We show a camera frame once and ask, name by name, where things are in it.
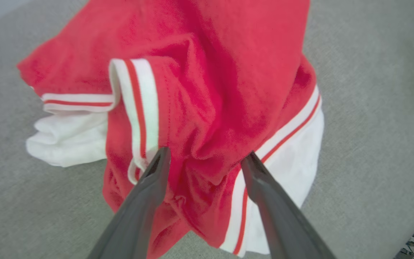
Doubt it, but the red white basketball jersey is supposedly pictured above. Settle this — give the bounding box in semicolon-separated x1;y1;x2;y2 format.
17;0;325;259

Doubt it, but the grey fabric sofa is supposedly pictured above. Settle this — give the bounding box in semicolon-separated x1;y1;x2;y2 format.
0;0;414;259

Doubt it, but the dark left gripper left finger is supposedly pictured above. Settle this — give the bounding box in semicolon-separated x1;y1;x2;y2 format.
87;147;171;259

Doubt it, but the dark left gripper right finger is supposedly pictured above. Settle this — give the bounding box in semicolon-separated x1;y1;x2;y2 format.
241;152;337;259

